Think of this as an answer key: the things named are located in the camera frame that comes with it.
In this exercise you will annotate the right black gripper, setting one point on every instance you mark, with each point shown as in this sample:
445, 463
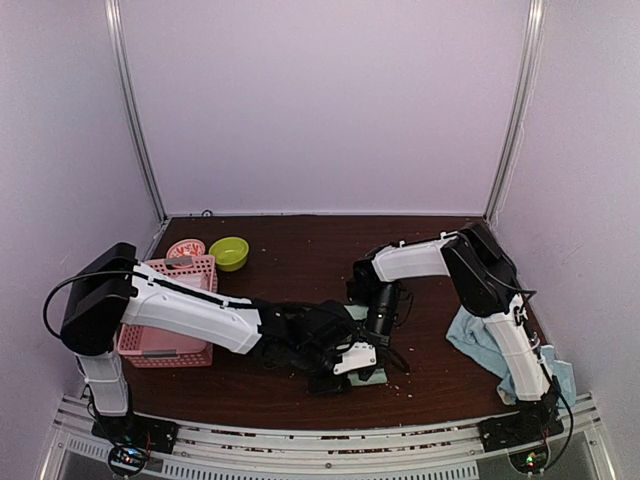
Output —
383, 340

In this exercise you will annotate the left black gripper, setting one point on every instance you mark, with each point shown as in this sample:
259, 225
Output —
314, 394

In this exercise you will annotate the green towel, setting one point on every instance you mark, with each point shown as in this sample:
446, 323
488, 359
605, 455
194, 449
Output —
367, 376

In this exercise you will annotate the pink plastic basket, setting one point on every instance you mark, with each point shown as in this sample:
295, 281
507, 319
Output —
153, 348

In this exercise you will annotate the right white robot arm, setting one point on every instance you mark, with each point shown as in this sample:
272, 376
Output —
485, 280

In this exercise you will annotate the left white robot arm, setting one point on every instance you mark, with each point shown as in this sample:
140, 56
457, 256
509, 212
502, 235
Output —
116, 289

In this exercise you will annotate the blue towel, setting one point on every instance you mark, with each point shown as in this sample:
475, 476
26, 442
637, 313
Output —
468, 334

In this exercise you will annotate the green bowl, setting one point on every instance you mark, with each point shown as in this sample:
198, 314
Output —
230, 253

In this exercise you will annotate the red patterned bowl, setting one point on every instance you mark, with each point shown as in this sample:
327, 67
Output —
186, 248

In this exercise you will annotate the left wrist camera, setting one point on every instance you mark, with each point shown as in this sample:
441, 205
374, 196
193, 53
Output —
334, 381

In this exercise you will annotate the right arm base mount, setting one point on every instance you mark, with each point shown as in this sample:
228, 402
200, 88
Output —
524, 436

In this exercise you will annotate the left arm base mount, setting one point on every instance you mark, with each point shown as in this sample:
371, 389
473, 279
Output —
132, 448

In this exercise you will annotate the aluminium front rail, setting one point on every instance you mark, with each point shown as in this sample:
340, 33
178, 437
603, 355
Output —
450, 450

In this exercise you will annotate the right aluminium frame post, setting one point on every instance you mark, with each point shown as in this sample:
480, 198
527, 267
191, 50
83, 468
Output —
523, 88

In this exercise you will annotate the aluminium frame post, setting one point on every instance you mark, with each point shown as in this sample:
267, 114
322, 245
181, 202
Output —
523, 88
133, 118

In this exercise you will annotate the left aluminium frame post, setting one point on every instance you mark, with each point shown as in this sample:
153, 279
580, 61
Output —
133, 118

